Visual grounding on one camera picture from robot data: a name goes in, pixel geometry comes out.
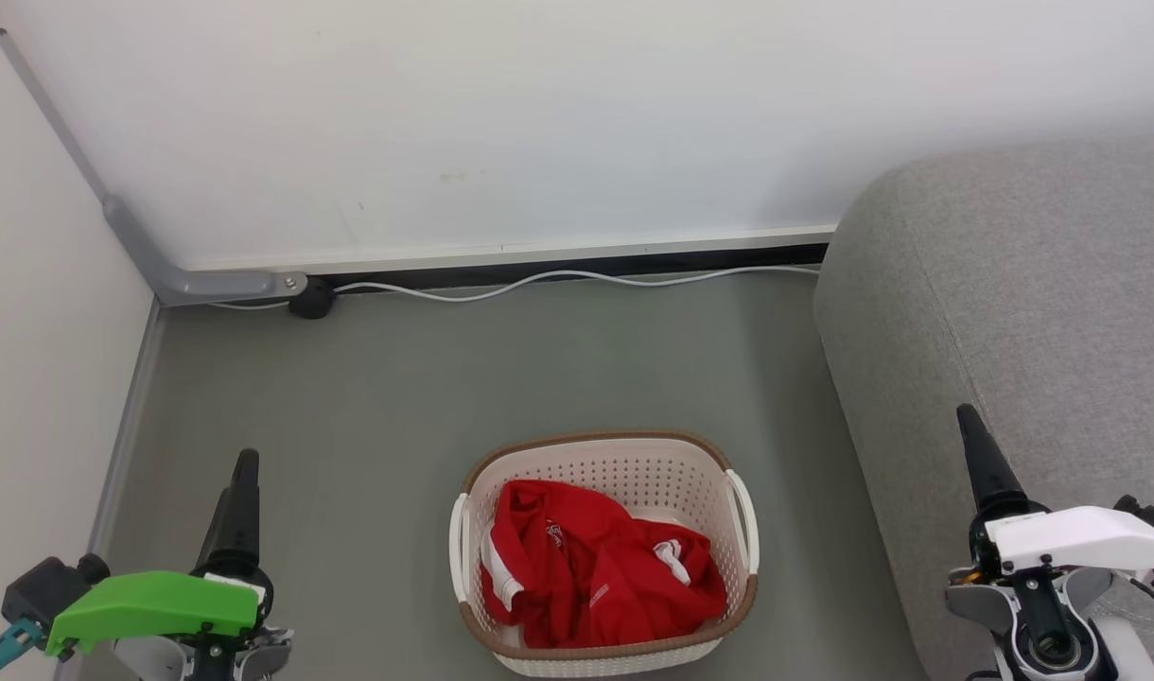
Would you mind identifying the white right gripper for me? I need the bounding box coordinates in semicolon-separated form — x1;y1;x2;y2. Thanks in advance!
955;403;1154;591

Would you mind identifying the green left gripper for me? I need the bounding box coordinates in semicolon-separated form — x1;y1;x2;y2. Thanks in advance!
45;448;275;660

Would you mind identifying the red and white garment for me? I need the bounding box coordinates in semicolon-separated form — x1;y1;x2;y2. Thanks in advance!
480;479;728;650

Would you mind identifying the grey fabric sofa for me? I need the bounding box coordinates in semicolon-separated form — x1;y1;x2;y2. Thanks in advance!
813;142;1154;681

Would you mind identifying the white laundry basket brown rim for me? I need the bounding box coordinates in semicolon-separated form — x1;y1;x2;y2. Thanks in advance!
449;430;761;678

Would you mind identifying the black and white baseboard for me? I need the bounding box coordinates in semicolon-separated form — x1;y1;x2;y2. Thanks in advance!
187;225;836;294

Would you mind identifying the grey wall skirting strip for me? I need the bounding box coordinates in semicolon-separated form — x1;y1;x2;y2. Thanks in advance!
52;298;167;681

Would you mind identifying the black round wall plug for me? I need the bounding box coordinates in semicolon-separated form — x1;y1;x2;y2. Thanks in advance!
288;277;338;320

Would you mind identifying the grey cable conduit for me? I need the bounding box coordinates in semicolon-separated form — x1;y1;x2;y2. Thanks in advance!
0;0;309;308

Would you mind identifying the black cable with teal plug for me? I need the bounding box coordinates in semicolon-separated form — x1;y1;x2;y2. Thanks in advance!
0;619;45;681

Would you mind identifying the white power cable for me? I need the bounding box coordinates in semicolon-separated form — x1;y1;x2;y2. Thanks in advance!
208;267;822;311

